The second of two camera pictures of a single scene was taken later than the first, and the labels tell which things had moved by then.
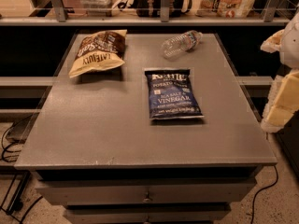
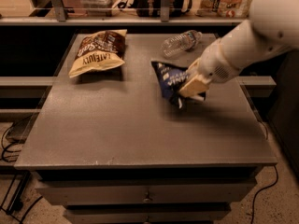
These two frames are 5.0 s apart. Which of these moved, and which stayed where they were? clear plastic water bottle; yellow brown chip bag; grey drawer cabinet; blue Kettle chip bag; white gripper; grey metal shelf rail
Moved: white gripper; blue Kettle chip bag
Stayed: grey metal shelf rail; clear plastic water bottle; yellow brown chip bag; grey drawer cabinet
